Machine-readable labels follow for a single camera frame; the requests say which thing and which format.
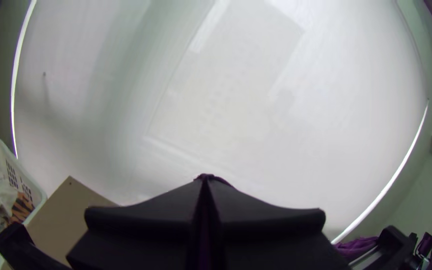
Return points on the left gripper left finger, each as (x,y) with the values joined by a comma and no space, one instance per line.
(152,225)

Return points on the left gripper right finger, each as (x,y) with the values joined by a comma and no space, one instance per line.
(268,232)

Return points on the black t-shirt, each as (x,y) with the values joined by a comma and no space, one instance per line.
(354,247)

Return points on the white laundry basket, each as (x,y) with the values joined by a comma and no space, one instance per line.
(2,153)

